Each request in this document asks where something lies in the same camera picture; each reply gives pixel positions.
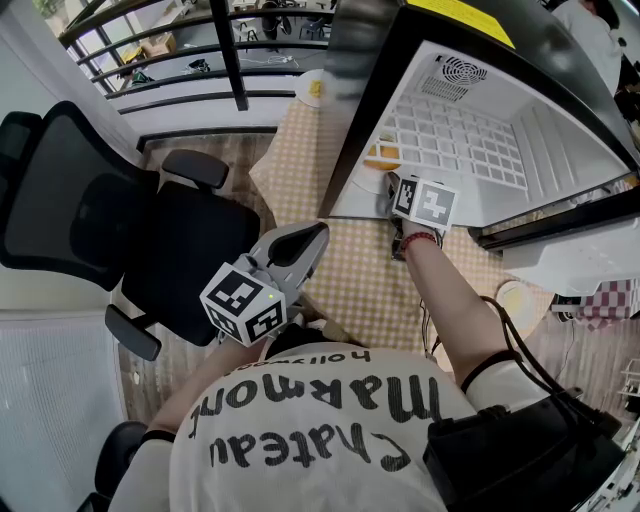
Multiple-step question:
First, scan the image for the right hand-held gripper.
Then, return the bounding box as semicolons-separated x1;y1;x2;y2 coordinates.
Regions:
387;172;459;261

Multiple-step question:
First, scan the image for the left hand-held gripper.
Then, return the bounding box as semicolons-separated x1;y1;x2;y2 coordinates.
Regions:
199;221;331;347

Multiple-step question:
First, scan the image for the orange round object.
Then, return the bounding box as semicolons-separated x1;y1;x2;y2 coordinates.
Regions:
362;141;404;172

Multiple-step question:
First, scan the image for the black mini fridge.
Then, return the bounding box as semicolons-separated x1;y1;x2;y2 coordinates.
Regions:
317;0;640;297

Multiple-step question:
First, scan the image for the person's left forearm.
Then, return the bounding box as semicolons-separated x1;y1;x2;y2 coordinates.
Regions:
147;339;266;436

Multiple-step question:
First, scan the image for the black shoulder bag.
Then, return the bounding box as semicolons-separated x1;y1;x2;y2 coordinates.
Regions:
422;389;629;512

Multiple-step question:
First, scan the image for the person's right forearm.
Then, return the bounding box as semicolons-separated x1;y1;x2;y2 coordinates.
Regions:
402;229;502;386

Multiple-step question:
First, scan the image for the person's black trouser leg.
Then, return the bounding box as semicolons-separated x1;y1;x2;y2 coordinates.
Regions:
265;322;324;359

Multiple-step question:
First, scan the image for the black mesh office chair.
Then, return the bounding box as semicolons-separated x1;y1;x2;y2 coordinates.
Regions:
0;99;262;362

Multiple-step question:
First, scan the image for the white plate with yellow food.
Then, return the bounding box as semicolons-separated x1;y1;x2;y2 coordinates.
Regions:
293;68;327;109

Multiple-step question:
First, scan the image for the person in white t-shirt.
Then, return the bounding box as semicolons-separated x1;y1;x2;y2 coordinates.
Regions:
107;342;551;512

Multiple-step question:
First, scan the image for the small yellowish plate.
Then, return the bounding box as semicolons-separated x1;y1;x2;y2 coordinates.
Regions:
494;279;537;332

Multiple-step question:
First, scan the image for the black sneaker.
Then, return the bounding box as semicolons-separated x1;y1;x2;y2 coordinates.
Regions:
553;295;582;323

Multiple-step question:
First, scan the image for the black metal railing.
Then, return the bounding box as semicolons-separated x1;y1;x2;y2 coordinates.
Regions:
57;0;336;154

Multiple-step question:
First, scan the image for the red checked tablecloth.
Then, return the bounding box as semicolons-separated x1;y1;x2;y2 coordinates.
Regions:
579;279;640;332

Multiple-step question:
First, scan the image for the red bead bracelet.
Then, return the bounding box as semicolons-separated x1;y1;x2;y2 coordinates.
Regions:
402;230;439;254

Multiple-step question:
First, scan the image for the white wire fridge shelf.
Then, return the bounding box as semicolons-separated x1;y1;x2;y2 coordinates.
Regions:
372;92;531;191

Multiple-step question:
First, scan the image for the black cable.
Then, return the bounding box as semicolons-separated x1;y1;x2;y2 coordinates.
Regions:
478;294;577;402

